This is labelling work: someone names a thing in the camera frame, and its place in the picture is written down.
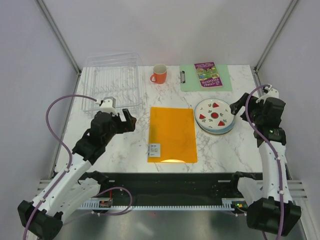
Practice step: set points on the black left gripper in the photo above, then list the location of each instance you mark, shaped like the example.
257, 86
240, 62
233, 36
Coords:
128, 125

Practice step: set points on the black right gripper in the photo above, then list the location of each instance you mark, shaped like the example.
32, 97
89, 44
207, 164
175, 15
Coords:
236, 106

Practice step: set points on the cream leaf pattern plate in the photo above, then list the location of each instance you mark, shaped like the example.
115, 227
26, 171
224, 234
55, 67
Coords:
226, 129

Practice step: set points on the watermelon pattern plate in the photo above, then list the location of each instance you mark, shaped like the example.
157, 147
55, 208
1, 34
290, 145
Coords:
213, 113

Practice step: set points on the green cream branch plate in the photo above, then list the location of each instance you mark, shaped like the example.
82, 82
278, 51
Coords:
217, 134

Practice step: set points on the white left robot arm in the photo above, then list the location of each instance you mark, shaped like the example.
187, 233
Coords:
46, 214

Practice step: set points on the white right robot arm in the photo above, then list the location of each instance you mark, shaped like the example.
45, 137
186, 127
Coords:
270, 207

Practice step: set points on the orange plastic folder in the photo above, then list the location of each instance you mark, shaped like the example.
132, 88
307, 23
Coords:
172, 136

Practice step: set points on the orange mug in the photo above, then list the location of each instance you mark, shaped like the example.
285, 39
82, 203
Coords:
159, 75

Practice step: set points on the purple book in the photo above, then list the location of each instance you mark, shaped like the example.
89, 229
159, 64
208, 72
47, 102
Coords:
208, 75

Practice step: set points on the green clipboard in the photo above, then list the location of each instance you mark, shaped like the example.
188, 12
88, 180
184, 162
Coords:
189, 81

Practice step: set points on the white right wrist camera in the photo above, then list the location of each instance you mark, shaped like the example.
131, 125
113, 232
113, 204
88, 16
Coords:
268, 92

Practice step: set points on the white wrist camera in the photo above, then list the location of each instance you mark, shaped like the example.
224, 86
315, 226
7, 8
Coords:
106, 106
268, 92

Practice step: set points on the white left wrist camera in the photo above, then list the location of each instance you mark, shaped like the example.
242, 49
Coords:
106, 106

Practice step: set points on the white wire dish rack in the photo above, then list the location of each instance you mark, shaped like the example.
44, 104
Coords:
116, 75

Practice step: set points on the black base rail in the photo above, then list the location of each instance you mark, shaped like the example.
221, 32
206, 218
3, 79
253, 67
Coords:
159, 189

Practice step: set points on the white slotted cable duct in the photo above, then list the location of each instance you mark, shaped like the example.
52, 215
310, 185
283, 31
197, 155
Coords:
226, 204

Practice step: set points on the right aluminium frame post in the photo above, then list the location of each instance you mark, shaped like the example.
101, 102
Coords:
276, 33

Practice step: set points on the aluminium frame post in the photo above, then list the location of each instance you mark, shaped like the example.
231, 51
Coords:
276, 33
58, 35

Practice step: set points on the left aluminium frame post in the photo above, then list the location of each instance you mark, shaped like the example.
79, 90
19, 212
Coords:
58, 35

